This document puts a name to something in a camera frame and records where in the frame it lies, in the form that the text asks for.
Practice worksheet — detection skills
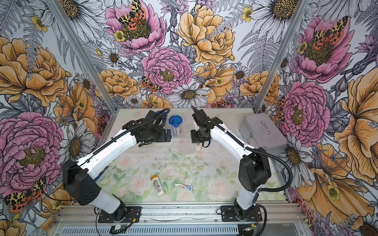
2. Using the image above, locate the blue lid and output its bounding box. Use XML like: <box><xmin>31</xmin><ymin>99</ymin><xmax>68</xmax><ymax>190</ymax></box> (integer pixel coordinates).
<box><xmin>168</xmin><ymin>115</ymin><xmax>183</xmax><ymax>128</ymax></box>
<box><xmin>157</xmin><ymin>110</ymin><xmax>169</xmax><ymax>115</ymax></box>

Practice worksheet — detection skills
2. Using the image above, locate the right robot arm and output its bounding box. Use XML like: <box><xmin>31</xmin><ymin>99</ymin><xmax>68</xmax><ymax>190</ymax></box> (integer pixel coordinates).
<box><xmin>191</xmin><ymin>106</ymin><xmax>271</xmax><ymax>221</ymax></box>

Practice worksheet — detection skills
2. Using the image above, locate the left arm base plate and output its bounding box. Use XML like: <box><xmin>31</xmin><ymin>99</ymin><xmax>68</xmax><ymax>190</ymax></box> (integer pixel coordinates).
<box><xmin>97</xmin><ymin>206</ymin><xmax>142</xmax><ymax>223</ymax></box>

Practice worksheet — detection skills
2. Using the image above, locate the blue white packet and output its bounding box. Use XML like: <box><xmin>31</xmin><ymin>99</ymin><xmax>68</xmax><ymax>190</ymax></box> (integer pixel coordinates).
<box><xmin>94</xmin><ymin>166</ymin><xmax>109</xmax><ymax>182</ymax></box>

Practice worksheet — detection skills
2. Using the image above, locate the white bottle yellow cap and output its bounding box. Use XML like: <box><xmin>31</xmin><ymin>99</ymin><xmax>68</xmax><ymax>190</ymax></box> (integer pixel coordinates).
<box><xmin>196</xmin><ymin>143</ymin><xmax>202</xmax><ymax>151</ymax></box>

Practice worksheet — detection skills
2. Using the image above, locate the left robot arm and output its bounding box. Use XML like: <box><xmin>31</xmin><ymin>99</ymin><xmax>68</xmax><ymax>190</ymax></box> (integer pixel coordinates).
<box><xmin>62</xmin><ymin>108</ymin><xmax>171</xmax><ymax>216</ymax></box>

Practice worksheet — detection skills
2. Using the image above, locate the toothpaste tube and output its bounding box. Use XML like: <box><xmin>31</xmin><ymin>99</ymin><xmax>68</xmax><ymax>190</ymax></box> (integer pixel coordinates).
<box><xmin>175</xmin><ymin>183</ymin><xmax>193</xmax><ymax>191</ymax></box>

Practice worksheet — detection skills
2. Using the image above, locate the clear plastic cup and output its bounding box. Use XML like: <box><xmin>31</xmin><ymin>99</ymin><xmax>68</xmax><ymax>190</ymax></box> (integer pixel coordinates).
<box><xmin>171</xmin><ymin>125</ymin><xmax>182</xmax><ymax>136</ymax></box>

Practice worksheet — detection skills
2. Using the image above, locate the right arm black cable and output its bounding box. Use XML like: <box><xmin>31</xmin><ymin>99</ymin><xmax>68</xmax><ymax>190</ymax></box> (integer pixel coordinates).
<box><xmin>191</xmin><ymin>106</ymin><xmax>293</xmax><ymax>236</ymax></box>

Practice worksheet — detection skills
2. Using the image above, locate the silver metal case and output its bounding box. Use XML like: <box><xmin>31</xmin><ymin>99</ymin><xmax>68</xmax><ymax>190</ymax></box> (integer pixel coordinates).
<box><xmin>239</xmin><ymin>113</ymin><xmax>288</xmax><ymax>156</ymax></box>

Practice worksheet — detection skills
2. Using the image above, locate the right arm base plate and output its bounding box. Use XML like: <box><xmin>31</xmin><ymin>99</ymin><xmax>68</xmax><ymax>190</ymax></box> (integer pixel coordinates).
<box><xmin>217</xmin><ymin>205</ymin><xmax>263</xmax><ymax>222</ymax></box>

